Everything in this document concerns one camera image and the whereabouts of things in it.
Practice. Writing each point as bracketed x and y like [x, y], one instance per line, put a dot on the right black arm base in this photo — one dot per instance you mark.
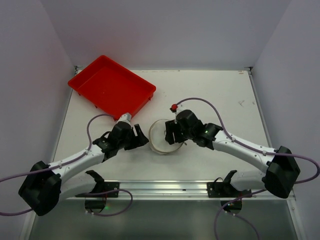
[222, 188]

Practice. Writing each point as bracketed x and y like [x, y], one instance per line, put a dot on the red plastic tray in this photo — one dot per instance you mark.
[112, 88]

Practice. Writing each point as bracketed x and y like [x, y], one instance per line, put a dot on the aluminium mounting rail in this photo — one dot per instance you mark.
[142, 188]

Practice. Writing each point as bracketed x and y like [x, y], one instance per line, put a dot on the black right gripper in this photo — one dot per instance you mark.
[175, 132]

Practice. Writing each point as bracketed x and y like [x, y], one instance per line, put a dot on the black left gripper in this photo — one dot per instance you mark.
[133, 139]

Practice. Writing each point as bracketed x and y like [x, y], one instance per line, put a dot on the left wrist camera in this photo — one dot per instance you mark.
[126, 117]

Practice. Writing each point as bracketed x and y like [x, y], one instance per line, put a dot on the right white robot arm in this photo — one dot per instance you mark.
[276, 170]

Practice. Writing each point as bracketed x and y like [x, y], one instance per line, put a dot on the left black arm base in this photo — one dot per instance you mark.
[100, 186]

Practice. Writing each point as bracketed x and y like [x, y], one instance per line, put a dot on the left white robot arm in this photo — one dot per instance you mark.
[48, 184]

